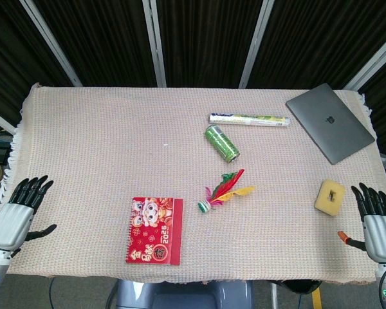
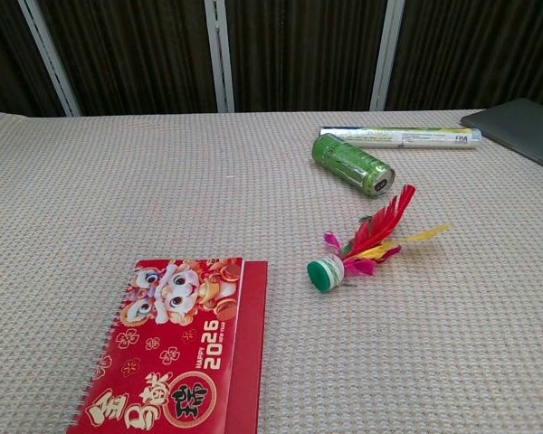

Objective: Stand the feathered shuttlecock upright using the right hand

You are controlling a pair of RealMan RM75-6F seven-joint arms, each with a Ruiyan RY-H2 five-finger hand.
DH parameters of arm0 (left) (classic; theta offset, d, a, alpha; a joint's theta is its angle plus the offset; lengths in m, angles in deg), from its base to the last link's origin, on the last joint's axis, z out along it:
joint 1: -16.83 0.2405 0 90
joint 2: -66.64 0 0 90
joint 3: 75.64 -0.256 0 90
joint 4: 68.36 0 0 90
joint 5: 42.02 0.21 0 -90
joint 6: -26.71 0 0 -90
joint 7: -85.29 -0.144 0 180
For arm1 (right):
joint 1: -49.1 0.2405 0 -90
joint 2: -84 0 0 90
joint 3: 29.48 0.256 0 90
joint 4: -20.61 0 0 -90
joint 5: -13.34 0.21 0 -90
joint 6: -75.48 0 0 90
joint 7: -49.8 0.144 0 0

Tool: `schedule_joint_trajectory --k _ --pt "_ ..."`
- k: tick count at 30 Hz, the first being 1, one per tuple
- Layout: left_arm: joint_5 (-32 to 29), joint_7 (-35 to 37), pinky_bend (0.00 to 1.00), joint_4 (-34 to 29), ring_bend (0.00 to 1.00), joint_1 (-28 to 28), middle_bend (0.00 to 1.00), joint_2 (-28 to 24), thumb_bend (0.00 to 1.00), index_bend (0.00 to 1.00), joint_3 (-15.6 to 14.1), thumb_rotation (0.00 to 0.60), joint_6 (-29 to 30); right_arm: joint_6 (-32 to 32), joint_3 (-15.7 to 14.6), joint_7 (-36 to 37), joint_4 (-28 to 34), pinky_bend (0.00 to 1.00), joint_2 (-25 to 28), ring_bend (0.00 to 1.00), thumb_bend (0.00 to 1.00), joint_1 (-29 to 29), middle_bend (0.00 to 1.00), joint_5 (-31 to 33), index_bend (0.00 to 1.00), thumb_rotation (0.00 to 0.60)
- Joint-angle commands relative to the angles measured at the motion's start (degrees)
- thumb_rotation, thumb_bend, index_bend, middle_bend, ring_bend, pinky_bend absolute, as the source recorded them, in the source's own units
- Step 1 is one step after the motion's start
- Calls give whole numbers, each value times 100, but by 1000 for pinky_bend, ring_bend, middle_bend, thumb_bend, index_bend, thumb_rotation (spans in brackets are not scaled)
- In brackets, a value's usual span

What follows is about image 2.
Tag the white slotted wall rail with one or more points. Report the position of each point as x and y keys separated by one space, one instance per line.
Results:
x=219 y=54
x=50 y=56
x=387 y=54

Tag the dark grey laptop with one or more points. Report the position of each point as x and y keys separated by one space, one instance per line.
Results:
x=520 y=129

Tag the colourful feather shuttlecock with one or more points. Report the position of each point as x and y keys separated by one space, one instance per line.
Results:
x=330 y=273

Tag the green drink can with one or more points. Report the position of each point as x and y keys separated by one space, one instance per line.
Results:
x=348 y=163

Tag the red 2026 desk calendar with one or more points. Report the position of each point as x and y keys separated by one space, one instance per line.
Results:
x=181 y=352

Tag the beige woven tablecloth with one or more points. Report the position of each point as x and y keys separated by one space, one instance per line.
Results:
x=117 y=190

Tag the silver white tube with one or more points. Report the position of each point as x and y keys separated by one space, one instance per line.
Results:
x=416 y=137

